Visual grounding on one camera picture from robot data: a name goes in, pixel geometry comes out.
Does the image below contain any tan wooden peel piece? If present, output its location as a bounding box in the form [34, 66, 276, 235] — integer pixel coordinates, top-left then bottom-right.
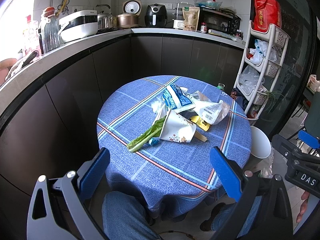
[194, 130, 208, 142]

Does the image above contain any yellow snack wrapper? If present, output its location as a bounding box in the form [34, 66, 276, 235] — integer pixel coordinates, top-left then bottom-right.
[190, 115, 210, 131]

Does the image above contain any white printed plastic bag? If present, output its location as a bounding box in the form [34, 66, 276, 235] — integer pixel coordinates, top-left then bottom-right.
[189, 91, 231, 125]

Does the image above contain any crushed white paper cup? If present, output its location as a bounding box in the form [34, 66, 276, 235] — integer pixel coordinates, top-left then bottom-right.
[153, 106, 196, 143]

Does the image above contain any blue white candy tube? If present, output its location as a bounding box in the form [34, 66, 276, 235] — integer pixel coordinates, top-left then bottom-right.
[148, 138, 159, 147]

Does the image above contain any green lettuce leaf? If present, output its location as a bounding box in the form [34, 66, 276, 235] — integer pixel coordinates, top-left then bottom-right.
[127, 116, 166, 152]

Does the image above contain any blue white snack bag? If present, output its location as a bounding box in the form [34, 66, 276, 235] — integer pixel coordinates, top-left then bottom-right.
[162, 83, 195, 113]

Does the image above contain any clear plastic bag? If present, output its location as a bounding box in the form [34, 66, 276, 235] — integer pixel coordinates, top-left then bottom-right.
[151, 99, 164, 113]

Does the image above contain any white trash bin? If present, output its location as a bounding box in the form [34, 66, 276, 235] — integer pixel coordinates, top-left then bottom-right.
[244, 126, 271, 170]

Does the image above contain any person's right hand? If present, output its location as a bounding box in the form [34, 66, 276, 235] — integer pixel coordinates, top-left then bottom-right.
[296, 191, 310, 223]

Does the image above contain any teal dining chair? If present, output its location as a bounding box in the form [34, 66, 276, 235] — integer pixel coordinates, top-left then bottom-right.
[288, 92, 320, 140]

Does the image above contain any blue plaid tablecloth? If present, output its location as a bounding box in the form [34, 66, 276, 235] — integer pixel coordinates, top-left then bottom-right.
[97, 76, 252, 219]

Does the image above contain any navy blue shopping bag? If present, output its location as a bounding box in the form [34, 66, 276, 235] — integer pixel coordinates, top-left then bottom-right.
[230, 88, 248, 110]

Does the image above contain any green thermos bottle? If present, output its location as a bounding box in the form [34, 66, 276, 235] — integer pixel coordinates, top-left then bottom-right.
[217, 83, 225, 91]

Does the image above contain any white tiered storage rack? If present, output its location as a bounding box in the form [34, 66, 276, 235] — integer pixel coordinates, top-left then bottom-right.
[233, 20, 290, 125]

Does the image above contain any red gift bag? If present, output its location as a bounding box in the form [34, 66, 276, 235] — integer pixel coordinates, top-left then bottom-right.
[253, 0, 281, 33]

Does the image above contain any glass jar red lid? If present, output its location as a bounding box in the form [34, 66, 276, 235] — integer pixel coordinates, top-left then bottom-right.
[39, 7, 60, 53]

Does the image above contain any small red lid jar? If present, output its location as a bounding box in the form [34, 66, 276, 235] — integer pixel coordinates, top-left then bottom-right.
[200, 22, 207, 34]

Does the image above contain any black toaster oven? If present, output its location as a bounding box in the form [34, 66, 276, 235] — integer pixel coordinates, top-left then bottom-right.
[197, 7, 241, 35]

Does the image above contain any white black multicooker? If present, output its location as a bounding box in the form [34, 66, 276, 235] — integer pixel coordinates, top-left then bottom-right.
[58, 10, 98, 43]

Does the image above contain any steel kettle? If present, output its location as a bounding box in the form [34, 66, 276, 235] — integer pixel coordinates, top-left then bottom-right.
[96, 4, 113, 31]

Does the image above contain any brown paper food pouch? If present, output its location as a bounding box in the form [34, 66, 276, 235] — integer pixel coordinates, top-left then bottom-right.
[182, 7, 200, 31]

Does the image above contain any black air fryer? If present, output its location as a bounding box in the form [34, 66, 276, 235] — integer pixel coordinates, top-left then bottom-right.
[144, 3, 168, 28]

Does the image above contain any bronze rice cooker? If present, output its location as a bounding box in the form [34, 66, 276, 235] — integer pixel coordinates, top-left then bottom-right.
[117, 0, 142, 29]

